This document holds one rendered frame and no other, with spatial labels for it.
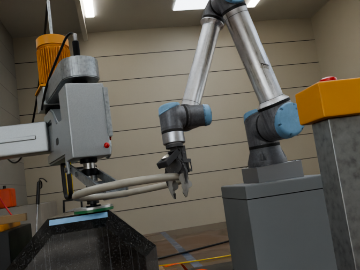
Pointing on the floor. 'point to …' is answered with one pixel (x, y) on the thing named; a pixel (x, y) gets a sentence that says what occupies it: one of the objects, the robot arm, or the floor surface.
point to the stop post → (337, 159)
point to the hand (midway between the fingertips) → (179, 194)
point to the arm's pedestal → (279, 225)
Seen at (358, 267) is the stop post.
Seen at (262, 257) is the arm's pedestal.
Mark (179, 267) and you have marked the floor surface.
